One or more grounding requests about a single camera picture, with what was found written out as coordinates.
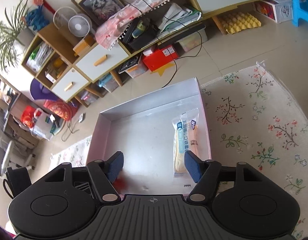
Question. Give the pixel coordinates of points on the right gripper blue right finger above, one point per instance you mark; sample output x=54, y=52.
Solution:
x=194, y=165

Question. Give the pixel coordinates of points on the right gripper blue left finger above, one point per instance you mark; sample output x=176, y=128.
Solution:
x=114, y=165

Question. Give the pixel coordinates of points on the blue white bread packet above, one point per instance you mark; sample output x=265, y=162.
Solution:
x=181, y=143

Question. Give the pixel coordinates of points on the orange white small packet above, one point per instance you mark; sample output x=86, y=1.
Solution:
x=190, y=130

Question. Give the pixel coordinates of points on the pink cardboard box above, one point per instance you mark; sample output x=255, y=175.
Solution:
x=142, y=129

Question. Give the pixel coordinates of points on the red lantern bag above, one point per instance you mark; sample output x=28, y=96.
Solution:
x=63, y=110

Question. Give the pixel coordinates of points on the floral table cloth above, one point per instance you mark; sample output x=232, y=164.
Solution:
x=251, y=117

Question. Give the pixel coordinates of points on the clear storage bin blue lid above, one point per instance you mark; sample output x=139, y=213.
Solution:
x=108, y=82

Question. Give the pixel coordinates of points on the purple hat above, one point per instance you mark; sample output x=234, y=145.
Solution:
x=39, y=92

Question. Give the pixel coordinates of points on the wooden tv cabinet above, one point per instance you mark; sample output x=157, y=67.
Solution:
x=67, y=65

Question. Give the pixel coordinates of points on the red shoe box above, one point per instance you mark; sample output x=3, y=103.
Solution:
x=159, y=58

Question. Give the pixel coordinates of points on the clear bin under cabinet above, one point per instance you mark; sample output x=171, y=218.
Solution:
x=193, y=40

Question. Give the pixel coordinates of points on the black open case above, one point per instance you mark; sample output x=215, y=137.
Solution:
x=140, y=32

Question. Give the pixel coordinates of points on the white desk fan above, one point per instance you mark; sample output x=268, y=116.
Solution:
x=77, y=24

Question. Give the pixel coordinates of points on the yellow egg tray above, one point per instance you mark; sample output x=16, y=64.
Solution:
x=238, y=21

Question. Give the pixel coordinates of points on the pink table runner cloth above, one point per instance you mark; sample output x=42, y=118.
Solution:
x=109, y=32

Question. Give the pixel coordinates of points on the green potted plant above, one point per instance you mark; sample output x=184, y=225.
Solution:
x=13, y=24

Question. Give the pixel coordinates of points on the white patterned storage box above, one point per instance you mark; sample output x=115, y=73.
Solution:
x=278, y=11

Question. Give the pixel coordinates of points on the cat picture frame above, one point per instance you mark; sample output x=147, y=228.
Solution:
x=99, y=11

